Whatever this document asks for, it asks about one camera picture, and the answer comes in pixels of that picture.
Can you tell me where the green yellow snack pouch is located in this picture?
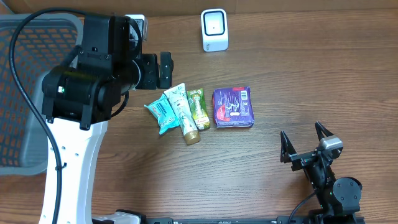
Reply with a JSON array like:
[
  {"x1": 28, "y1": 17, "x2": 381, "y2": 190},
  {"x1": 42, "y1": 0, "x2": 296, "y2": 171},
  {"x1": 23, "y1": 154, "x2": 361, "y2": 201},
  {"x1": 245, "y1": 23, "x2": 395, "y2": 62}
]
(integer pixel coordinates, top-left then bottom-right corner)
[{"x1": 187, "y1": 88, "x2": 210, "y2": 130}]

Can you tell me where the teal plastic packet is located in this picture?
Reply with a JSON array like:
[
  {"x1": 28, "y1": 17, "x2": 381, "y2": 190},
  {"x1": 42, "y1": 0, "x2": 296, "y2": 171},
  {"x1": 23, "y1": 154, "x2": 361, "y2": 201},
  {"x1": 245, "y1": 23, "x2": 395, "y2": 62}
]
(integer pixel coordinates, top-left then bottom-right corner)
[{"x1": 144, "y1": 94, "x2": 180, "y2": 135}]

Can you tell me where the white bamboo print tube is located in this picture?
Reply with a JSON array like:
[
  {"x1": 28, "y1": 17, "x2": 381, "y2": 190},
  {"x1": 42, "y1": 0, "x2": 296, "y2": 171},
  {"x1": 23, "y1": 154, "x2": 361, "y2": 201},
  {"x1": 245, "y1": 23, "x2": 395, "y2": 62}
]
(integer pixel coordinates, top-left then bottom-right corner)
[{"x1": 164, "y1": 83, "x2": 201, "y2": 145}]

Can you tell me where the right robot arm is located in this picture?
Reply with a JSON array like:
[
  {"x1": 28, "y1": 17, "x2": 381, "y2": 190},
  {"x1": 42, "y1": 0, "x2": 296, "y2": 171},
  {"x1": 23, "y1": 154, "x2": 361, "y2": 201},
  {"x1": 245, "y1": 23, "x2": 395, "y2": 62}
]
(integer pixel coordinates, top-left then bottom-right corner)
[{"x1": 280, "y1": 121, "x2": 364, "y2": 223}]

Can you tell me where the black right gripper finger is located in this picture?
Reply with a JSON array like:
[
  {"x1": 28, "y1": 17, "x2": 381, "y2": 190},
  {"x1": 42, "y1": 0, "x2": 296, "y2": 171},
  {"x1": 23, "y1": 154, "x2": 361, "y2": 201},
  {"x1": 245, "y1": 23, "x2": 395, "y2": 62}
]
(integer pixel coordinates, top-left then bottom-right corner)
[
  {"x1": 315, "y1": 121, "x2": 333, "y2": 141},
  {"x1": 280, "y1": 131, "x2": 297, "y2": 163}
]

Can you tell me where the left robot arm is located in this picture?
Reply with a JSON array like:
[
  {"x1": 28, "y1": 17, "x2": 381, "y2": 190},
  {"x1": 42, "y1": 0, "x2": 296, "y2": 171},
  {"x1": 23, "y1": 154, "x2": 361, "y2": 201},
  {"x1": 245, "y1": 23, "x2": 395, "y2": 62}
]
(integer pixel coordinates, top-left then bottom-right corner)
[{"x1": 40, "y1": 14, "x2": 174, "y2": 224}]

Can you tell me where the white barcode scanner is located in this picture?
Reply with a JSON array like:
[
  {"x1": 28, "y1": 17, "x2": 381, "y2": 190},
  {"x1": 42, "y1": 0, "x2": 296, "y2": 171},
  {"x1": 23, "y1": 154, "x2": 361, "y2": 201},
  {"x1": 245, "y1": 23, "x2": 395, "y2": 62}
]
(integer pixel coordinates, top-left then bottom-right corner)
[{"x1": 200, "y1": 8, "x2": 229, "y2": 52}]

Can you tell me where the purple sanitary pad pack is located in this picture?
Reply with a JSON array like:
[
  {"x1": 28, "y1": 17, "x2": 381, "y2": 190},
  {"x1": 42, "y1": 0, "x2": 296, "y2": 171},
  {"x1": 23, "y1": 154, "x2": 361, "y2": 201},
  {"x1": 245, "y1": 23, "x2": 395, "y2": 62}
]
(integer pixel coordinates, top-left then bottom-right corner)
[{"x1": 212, "y1": 86, "x2": 255, "y2": 128}]

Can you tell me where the grey plastic mesh basket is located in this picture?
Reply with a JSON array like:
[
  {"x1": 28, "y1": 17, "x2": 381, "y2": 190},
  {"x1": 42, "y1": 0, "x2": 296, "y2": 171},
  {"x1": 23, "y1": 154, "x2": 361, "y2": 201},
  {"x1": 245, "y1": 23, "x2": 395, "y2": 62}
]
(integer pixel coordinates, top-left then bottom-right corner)
[{"x1": 1, "y1": 14, "x2": 83, "y2": 175}]

